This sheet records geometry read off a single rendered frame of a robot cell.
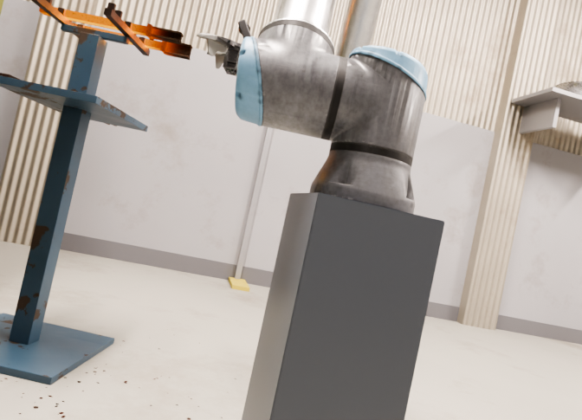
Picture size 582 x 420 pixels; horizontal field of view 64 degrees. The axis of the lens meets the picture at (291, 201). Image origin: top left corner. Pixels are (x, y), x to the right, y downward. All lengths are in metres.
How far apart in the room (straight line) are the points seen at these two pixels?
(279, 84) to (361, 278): 0.34
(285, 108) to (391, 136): 0.18
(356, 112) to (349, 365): 0.41
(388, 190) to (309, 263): 0.18
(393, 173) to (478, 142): 3.38
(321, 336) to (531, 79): 3.85
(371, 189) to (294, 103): 0.19
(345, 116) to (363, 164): 0.09
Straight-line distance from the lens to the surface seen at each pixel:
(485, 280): 4.12
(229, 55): 1.48
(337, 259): 0.73
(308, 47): 0.85
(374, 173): 0.78
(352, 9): 1.33
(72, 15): 1.67
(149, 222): 3.47
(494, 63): 4.37
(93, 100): 1.35
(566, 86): 4.23
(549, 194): 4.55
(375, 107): 0.80
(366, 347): 0.78
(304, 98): 0.80
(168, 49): 1.67
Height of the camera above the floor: 0.55
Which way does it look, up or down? 2 degrees up
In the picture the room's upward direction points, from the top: 12 degrees clockwise
